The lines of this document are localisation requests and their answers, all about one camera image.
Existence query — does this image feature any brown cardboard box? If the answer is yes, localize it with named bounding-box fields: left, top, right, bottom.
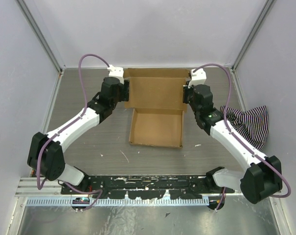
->
left=124, top=68, right=189, bottom=148

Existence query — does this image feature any right aluminium corner post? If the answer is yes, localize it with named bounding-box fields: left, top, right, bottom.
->
left=231, top=0, right=276, bottom=71

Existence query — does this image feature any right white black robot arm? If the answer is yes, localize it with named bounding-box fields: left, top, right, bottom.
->
left=182, top=85, right=283, bottom=204

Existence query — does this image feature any striped purple cloth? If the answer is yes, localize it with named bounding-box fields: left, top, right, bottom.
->
left=226, top=106, right=269, bottom=151

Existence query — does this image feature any left aluminium corner post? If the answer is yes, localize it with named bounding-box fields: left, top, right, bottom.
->
left=16, top=0, right=66, bottom=73

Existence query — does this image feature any aluminium corner post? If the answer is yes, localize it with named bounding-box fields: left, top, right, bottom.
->
left=16, top=0, right=66, bottom=73
left=231, top=0, right=276, bottom=71

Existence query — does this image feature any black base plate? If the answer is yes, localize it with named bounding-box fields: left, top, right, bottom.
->
left=75, top=175, right=223, bottom=200

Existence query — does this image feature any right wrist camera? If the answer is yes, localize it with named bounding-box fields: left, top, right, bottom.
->
left=188, top=69, right=206, bottom=88

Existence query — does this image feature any aluminium front rail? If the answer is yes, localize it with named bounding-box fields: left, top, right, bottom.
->
left=15, top=175, right=282, bottom=196

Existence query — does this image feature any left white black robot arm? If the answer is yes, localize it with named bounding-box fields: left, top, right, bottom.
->
left=27, top=77, right=130, bottom=194

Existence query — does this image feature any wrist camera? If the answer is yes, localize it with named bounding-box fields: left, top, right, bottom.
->
left=107, top=65, right=124, bottom=84
left=188, top=69, right=206, bottom=88

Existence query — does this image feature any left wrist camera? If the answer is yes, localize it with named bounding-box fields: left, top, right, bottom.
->
left=107, top=65, right=124, bottom=84

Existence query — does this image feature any white slotted cable duct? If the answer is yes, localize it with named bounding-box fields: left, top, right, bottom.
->
left=25, top=196, right=209, bottom=207

